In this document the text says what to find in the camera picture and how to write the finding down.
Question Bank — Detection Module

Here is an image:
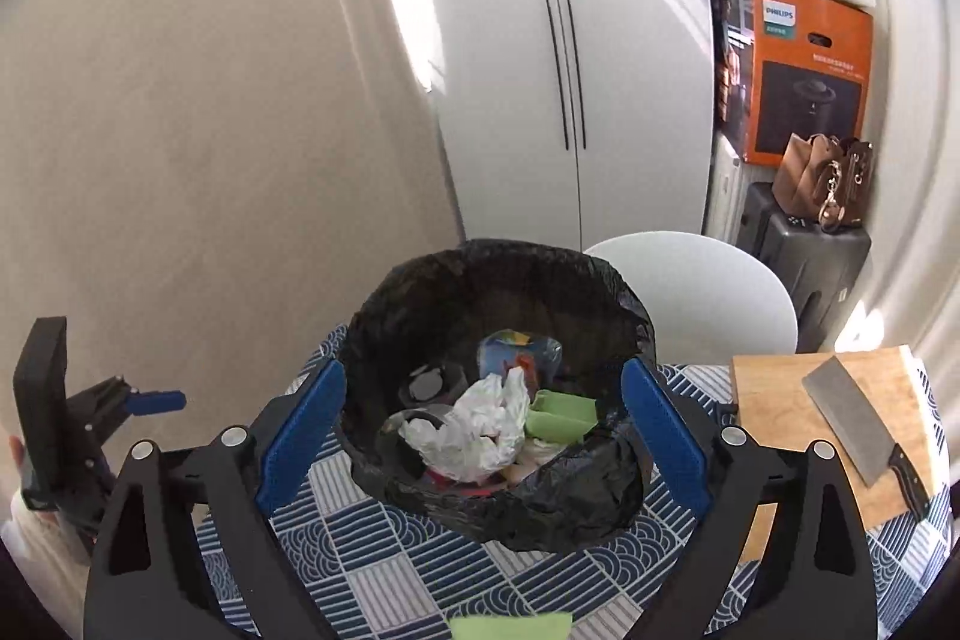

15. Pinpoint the wooden cutting board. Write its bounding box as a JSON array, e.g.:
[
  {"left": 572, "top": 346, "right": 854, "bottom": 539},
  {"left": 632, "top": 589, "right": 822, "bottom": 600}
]
[{"left": 729, "top": 345, "right": 935, "bottom": 567}]

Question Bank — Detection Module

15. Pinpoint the clear plastic lid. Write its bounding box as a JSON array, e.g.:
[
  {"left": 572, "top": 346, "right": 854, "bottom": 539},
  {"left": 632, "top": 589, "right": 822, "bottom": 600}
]
[{"left": 404, "top": 362, "right": 467, "bottom": 406}]

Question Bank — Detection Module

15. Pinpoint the bin with black bag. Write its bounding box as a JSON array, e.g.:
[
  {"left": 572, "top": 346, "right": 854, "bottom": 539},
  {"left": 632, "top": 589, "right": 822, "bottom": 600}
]
[{"left": 334, "top": 239, "right": 662, "bottom": 555}]

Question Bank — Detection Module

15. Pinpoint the colourful clear plastic cup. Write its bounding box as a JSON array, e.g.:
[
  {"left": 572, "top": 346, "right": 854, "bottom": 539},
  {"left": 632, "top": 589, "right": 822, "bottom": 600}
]
[{"left": 478, "top": 330, "right": 564, "bottom": 390}]

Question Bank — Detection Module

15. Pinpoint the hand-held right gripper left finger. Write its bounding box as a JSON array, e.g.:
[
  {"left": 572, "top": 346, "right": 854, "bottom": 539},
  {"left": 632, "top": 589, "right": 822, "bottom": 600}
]
[{"left": 82, "top": 356, "right": 348, "bottom": 640}]

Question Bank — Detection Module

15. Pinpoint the green paper sheet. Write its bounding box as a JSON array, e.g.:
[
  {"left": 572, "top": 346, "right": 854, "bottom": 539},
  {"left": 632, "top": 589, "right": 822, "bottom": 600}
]
[{"left": 448, "top": 613, "right": 573, "bottom": 640}]

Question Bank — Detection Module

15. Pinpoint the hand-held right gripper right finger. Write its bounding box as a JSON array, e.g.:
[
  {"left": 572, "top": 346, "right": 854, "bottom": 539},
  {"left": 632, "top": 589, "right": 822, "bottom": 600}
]
[{"left": 620, "top": 356, "right": 879, "bottom": 640}]

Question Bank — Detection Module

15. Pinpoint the white wardrobe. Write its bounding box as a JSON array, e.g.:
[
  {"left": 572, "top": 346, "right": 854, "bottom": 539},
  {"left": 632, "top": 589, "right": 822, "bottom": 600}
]
[{"left": 390, "top": 0, "right": 715, "bottom": 256}]

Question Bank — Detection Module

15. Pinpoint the blue patterned tablecloth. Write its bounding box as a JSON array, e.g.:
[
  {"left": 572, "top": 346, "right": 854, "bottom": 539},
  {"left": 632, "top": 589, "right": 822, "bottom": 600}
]
[{"left": 191, "top": 325, "right": 953, "bottom": 640}]

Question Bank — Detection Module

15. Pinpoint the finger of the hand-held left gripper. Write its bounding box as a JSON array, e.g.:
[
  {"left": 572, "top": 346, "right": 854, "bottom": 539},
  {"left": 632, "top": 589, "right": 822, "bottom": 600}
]
[{"left": 66, "top": 375, "right": 188, "bottom": 461}]

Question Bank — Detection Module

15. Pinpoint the orange cardboard box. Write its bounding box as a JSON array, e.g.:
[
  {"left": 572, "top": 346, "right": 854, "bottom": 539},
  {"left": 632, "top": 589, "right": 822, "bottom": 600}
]
[{"left": 716, "top": 0, "right": 875, "bottom": 167}]

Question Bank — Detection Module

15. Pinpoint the dark brown leather handbag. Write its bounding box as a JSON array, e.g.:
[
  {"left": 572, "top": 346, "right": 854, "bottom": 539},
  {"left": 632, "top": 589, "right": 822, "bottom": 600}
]
[{"left": 819, "top": 138, "right": 876, "bottom": 235}]

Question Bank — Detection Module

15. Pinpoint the tan leather handbag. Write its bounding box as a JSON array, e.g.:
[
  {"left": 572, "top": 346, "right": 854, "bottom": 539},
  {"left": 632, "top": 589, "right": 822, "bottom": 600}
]
[{"left": 772, "top": 133, "right": 843, "bottom": 222}]

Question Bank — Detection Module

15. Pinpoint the grey suitcase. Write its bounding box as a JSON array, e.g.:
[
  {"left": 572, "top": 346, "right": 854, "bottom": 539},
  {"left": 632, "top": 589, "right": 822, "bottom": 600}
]
[{"left": 735, "top": 181, "right": 873, "bottom": 353}]

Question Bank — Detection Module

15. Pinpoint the green wrapper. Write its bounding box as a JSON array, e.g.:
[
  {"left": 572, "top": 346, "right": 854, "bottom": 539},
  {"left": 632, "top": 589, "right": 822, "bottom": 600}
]
[{"left": 524, "top": 389, "right": 599, "bottom": 444}]

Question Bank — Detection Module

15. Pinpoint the steel cleaver knife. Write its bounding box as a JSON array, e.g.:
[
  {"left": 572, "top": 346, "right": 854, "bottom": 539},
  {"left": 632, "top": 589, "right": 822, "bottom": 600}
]
[{"left": 802, "top": 358, "right": 932, "bottom": 523}]

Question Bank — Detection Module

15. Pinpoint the white round chair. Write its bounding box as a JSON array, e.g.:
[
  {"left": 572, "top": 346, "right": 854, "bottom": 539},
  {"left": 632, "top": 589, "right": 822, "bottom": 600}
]
[{"left": 583, "top": 231, "right": 799, "bottom": 366}]

